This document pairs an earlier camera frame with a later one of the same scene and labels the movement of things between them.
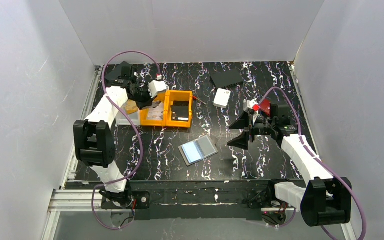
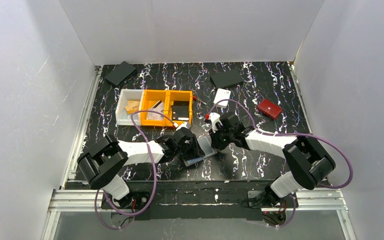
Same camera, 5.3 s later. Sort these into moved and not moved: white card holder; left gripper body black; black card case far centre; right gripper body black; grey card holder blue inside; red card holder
Moved: right gripper body black; left gripper body black
Not moved: white card holder; red card holder; grey card holder blue inside; black card case far centre
